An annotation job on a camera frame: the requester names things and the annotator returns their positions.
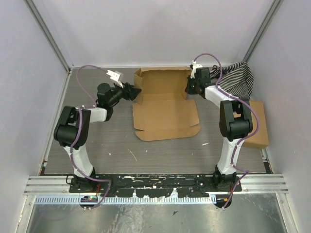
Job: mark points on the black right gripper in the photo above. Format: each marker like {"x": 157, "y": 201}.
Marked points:
{"x": 190, "y": 91}

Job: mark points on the aluminium front rail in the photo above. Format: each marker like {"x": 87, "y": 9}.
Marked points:
{"x": 251, "y": 183}

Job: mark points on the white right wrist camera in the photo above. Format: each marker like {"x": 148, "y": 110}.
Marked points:
{"x": 194, "y": 66}

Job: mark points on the striped black white cloth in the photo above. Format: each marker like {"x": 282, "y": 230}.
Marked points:
{"x": 237, "y": 79}

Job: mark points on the slotted grey cable duct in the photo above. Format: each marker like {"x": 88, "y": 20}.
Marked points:
{"x": 79, "y": 199}

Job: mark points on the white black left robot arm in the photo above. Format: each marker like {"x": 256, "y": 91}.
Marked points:
{"x": 71, "y": 131}

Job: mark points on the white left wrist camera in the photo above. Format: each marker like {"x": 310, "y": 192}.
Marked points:
{"x": 116, "y": 77}

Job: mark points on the left aluminium corner post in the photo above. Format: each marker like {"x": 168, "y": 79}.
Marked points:
{"x": 47, "y": 33}

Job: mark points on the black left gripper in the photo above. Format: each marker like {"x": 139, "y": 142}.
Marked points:
{"x": 129, "y": 91}

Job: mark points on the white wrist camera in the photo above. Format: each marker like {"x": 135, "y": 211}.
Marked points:
{"x": 116, "y": 77}
{"x": 194, "y": 66}

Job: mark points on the aluminium corner post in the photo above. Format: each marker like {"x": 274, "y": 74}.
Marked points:
{"x": 47, "y": 33}
{"x": 262, "y": 28}

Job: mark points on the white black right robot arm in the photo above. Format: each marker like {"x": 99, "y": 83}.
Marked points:
{"x": 235, "y": 121}

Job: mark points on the right aluminium corner post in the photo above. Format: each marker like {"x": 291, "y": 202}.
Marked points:
{"x": 262, "y": 28}

